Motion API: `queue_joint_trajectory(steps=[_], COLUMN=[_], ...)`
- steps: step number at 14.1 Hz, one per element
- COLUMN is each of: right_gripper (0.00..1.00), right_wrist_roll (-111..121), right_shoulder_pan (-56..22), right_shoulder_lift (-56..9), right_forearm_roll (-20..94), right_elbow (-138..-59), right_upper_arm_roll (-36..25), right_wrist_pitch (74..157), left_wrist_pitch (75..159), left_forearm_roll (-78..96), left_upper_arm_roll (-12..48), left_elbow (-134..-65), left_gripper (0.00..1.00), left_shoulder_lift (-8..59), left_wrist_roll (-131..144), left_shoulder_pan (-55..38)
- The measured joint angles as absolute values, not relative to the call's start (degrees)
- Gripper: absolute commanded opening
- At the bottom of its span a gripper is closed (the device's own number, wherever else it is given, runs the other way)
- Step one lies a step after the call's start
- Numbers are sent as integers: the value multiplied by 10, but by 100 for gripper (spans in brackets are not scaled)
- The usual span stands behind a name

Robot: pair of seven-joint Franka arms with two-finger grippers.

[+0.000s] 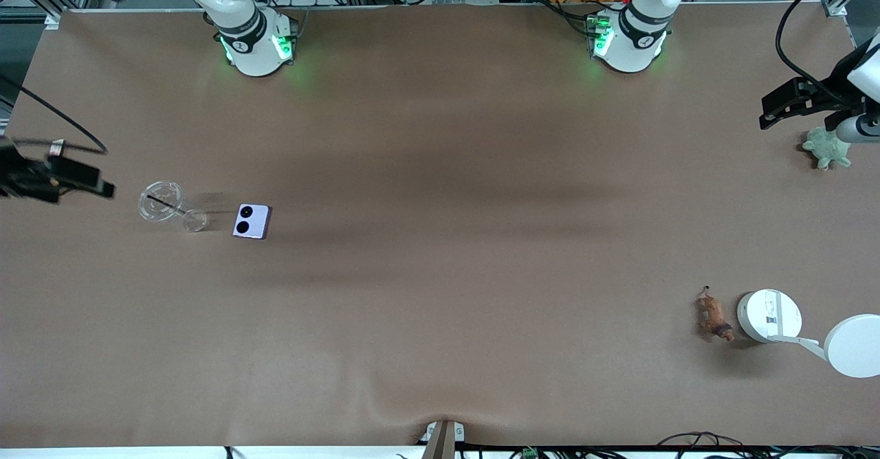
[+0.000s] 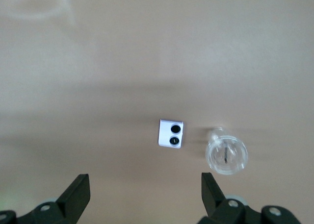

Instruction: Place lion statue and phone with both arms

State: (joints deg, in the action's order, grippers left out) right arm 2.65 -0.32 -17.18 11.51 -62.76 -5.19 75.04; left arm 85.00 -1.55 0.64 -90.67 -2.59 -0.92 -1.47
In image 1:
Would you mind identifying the lilac flip phone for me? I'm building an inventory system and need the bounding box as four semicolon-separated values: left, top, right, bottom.
232;203;273;240

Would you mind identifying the brown lion statue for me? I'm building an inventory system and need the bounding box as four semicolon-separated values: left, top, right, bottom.
696;286;735;343

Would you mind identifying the green plush turtle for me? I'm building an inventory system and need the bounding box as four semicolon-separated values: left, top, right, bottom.
802;127;852;171

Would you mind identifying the clear wine glass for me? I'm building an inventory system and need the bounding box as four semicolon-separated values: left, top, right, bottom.
137;181;208;233

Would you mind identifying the white desk lamp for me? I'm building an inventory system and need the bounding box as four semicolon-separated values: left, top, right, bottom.
737;289;880;379

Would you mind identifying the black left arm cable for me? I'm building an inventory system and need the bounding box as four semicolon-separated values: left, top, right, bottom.
775;0;880;102

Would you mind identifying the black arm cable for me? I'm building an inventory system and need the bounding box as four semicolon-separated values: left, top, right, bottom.
0;74;109;155
775;0;880;102

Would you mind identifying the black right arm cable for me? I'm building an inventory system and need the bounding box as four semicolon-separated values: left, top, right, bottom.
0;74;109;155

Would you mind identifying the black cable bundle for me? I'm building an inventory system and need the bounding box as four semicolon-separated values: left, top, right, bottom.
657;432;880;459

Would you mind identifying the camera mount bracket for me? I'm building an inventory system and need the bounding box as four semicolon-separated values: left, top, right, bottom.
419;420;465;459

